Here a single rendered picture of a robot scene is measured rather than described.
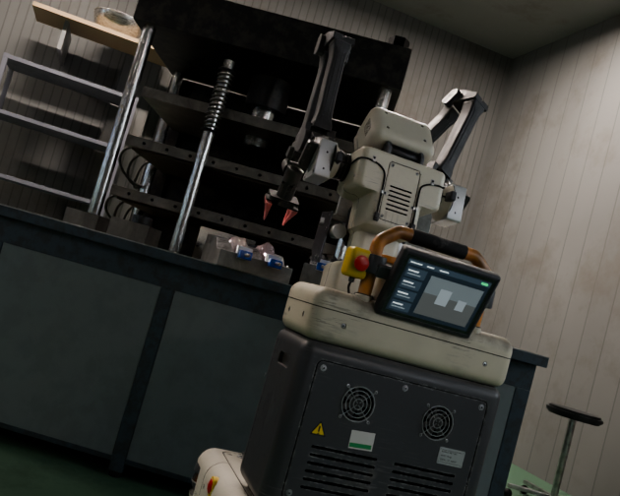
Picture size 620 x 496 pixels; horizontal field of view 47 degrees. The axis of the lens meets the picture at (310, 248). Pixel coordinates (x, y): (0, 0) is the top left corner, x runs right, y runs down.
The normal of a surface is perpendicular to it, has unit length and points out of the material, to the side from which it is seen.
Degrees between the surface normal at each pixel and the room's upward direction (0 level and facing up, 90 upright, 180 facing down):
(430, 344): 90
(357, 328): 90
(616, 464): 90
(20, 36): 90
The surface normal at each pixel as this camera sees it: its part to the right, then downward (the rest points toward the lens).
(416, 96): 0.29, 0.02
